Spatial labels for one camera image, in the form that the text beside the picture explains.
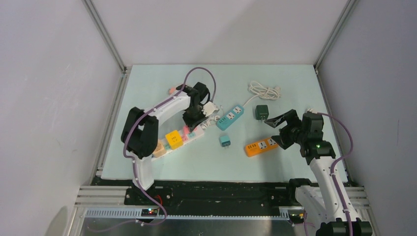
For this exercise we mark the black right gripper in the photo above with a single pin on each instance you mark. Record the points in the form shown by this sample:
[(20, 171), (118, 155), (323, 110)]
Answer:
[(282, 139)]

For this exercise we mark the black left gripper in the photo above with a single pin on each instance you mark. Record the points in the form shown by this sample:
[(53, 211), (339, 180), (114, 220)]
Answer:
[(193, 124)]

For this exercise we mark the dark green cube adapter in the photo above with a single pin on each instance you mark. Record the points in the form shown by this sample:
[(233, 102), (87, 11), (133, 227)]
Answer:
[(261, 112)]

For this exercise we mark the pink plug adapter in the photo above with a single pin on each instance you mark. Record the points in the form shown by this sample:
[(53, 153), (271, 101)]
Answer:
[(187, 131)]

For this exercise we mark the orange power strip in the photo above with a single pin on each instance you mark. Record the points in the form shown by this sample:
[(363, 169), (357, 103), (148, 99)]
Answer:
[(260, 147)]

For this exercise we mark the yellow cube socket adapter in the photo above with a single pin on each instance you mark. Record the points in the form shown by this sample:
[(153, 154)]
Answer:
[(174, 139)]

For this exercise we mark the beige cube socket adapter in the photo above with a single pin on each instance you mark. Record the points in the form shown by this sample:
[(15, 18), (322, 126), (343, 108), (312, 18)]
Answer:
[(159, 150)]

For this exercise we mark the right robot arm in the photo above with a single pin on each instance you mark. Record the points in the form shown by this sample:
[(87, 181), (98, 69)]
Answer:
[(328, 210)]

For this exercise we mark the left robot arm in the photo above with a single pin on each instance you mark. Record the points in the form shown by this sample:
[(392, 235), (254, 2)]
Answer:
[(140, 132)]

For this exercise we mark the white power strip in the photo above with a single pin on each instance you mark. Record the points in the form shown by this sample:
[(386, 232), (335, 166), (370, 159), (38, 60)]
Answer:
[(199, 132)]

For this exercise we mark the teal power strip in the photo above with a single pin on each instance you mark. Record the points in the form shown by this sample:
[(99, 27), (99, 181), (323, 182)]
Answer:
[(230, 117)]

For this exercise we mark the teal USB charger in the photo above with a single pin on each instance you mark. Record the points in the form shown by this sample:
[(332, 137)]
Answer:
[(225, 141)]

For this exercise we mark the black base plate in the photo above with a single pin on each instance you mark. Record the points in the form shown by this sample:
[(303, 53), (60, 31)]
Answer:
[(208, 198)]

